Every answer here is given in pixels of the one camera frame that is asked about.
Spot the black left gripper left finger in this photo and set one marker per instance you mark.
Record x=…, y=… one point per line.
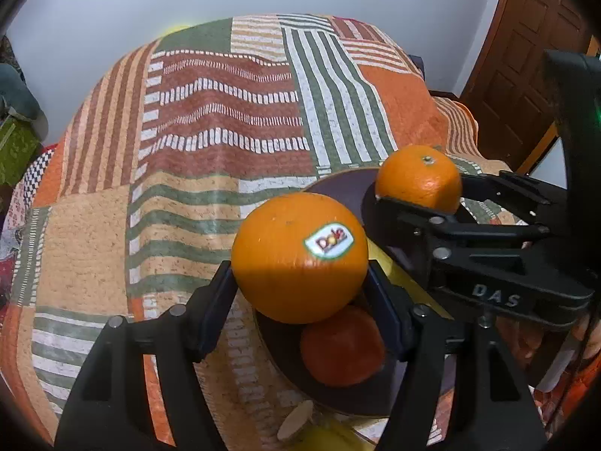
x=108, y=406

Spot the patchwork striped bedspread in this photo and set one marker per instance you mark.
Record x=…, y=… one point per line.
x=178, y=142

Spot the red orange fruit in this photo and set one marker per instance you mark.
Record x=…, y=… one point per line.
x=343, y=350

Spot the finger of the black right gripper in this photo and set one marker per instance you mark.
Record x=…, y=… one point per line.
x=414, y=234
x=512, y=187

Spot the yellow sugarcane piece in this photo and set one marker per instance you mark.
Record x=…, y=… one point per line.
x=308, y=428
x=399, y=277

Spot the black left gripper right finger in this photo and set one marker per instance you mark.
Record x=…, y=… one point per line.
x=492, y=406

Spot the brown wooden door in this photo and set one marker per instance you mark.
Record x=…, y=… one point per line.
x=506, y=91

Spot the dark purple plate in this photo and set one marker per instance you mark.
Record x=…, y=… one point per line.
x=375, y=396

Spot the grey green plush pile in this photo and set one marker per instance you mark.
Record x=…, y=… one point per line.
x=16, y=98

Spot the large orange with sticker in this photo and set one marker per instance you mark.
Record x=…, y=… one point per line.
x=300, y=258

